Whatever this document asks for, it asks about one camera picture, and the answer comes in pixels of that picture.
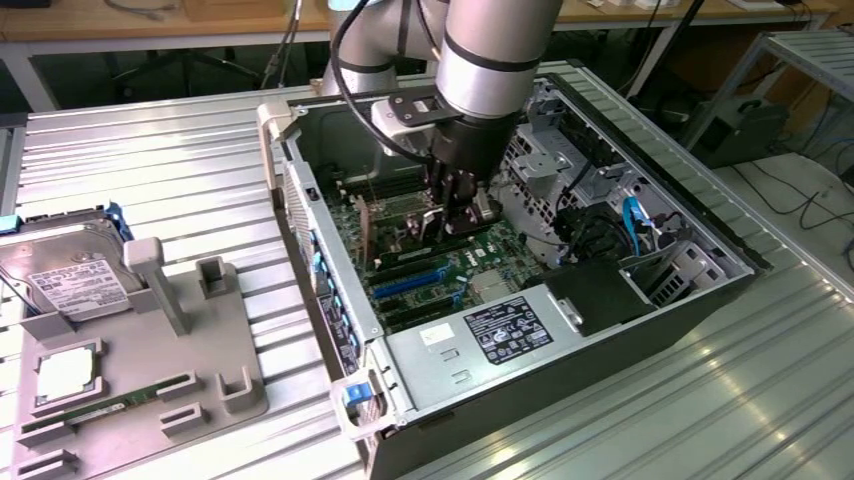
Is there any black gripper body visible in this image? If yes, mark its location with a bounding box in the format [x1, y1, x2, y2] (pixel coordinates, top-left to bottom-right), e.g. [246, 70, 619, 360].
[429, 112, 520, 186]

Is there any black low profile graphics card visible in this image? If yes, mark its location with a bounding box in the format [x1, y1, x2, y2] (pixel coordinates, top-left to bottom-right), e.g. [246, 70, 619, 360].
[352, 192, 479, 264]

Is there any green motherboard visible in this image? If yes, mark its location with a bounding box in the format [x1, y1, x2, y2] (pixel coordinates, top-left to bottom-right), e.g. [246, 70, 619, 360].
[322, 159, 539, 335]

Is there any silver disk bay cage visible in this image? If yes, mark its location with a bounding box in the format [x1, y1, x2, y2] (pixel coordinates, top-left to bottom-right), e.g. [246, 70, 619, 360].
[499, 119, 645, 251]

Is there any black RAM stick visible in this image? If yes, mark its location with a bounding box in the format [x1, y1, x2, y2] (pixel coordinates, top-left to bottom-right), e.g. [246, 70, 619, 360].
[372, 238, 472, 269]

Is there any silver chipset heat sink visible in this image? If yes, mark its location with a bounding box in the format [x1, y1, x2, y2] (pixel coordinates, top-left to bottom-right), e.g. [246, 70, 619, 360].
[468, 272, 520, 303]

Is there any blue expansion slot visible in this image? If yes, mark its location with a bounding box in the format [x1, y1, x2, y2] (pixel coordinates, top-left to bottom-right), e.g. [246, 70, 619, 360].
[370, 267, 449, 300]

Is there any black expansion slot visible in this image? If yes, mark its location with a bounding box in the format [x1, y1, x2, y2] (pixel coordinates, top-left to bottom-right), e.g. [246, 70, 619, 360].
[382, 295, 470, 327]

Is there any grey power supply unit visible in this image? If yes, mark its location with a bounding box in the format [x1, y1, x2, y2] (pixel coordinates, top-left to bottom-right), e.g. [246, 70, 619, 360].
[382, 285, 583, 416]

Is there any open black PC case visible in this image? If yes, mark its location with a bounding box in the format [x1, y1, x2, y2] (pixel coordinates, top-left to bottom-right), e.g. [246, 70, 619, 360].
[256, 72, 775, 480]

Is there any black box on floor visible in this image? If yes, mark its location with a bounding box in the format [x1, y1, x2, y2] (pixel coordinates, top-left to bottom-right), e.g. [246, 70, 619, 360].
[696, 98, 792, 169]

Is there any grey parts rack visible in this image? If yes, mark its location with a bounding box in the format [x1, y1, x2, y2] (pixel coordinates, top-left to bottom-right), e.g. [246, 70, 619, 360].
[9, 237, 272, 480]

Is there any metal slat side table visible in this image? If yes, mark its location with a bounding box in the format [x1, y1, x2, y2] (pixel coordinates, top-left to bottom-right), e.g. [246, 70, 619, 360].
[679, 28, 854, 151]

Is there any silver hard disk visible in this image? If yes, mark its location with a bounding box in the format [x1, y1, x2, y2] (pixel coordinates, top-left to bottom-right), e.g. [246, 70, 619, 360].
[0, 219, 146, 324]

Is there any green RAM stick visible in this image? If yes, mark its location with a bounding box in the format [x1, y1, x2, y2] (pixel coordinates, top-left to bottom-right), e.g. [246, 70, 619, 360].
[18, 374, 192, 435]

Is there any silver CPU chip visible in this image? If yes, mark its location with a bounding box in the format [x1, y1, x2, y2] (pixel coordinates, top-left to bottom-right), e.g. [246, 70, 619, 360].
[33, 348, 96, 401]

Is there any black wire bundle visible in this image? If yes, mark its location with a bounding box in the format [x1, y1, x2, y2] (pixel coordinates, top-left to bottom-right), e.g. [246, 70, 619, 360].
[552, 207, 632, 264]

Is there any blue disk wire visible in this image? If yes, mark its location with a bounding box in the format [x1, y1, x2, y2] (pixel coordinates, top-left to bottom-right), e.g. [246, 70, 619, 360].
[617, 194, 653, 259]

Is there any black camera cable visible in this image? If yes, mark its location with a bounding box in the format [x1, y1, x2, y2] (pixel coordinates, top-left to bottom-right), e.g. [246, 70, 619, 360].
[330, 0, 434, 164]

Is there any grey hanging cable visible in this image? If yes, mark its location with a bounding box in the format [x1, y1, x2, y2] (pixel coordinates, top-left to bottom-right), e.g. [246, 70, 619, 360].
[262, 0, 302, 90]

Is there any wooden desk with white frame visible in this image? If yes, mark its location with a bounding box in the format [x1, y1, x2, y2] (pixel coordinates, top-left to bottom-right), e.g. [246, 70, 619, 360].
[0, 0, 839, 114]

